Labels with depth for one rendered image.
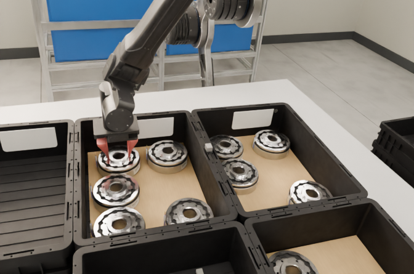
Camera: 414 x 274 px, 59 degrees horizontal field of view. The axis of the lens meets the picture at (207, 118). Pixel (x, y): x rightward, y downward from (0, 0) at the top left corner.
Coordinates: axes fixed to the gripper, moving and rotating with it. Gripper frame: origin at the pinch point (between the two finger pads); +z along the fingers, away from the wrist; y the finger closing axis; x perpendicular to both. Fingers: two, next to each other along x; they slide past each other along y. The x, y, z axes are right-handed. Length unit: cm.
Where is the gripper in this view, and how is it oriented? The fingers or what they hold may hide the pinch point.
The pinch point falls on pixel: (118, 154)
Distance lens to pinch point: 93.8
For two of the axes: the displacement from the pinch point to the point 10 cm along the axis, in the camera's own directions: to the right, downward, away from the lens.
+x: -2.8, -5.7, 7.7
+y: 9.6, -1.0, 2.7
